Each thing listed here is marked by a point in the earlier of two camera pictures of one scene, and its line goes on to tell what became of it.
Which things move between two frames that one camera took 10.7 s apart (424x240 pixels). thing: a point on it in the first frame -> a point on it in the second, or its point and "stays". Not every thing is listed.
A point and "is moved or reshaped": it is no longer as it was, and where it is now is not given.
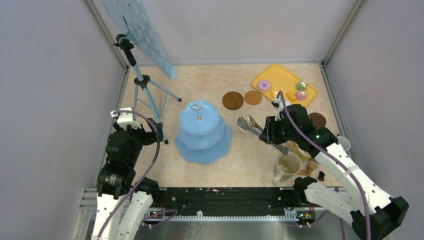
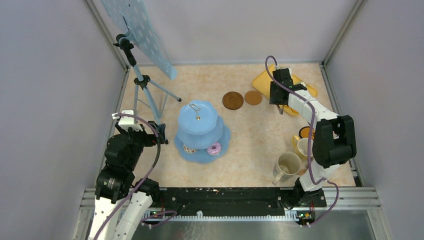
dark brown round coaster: [232, 100] stays
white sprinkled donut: [246, 119] -> [189, 150]
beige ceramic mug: [286, 166] stays
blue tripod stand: [143, 81] stays
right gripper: [269, 136] -> [273, 99]
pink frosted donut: [264, 85] -> [215, 149]
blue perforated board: [134, 16] stays
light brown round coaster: [253, 97] stays
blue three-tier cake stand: [204, 138] stays
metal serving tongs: [246, 122] is moved or reshaped
